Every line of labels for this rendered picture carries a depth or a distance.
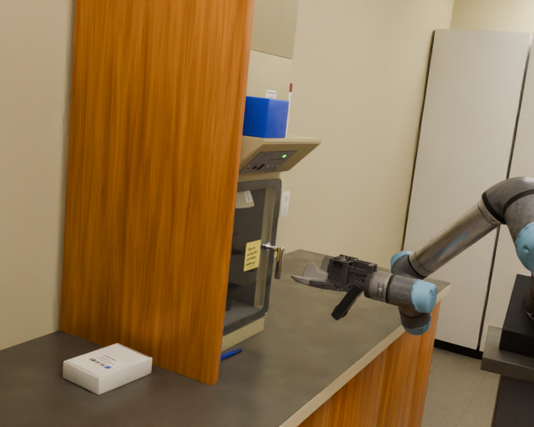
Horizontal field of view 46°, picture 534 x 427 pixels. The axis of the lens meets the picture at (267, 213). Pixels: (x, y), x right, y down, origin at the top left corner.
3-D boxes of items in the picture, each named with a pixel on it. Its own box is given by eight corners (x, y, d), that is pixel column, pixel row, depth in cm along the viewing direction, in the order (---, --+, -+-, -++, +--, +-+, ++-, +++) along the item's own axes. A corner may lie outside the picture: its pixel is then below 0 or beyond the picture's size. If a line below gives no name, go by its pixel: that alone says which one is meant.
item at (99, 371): (62, 377, 141) (63, 360, 140) (116, 357, 154) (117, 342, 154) (97, 396, 135) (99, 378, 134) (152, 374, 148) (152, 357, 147)
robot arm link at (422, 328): (426, 299, 171) (423, 276, 163) (435, 335, 163) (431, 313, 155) (397, 304, 172) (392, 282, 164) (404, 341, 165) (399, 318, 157)
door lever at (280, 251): (266, 274, 177) (262, 276, 174) (269, 241, 175) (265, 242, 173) (283, 279, 174) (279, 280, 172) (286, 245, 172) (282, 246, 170)
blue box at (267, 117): (228, 133, 148) (231, 94, 146) (250, 133, 156) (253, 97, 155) (264, 138, 143) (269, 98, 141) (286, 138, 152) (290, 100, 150)
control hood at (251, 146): (216, 175, 148) (219, 132, 146) (280, 169, 176) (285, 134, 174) (258, 183, 142) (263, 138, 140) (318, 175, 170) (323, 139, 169)
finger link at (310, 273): (292, 258, 164) (328, 263, 164) (290, 280, 165) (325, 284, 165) (292, 261, 161) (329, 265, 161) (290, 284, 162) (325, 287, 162)
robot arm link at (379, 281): (392, 299, 162) (382, 307, 155) (375, 295, 164) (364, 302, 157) (397, 271, 160) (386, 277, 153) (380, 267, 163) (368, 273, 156)
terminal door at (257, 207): (203, 344, 156) (219, 184, 149) (265, 314, 182) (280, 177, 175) (206, 345, 155) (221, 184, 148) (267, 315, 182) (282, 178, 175)
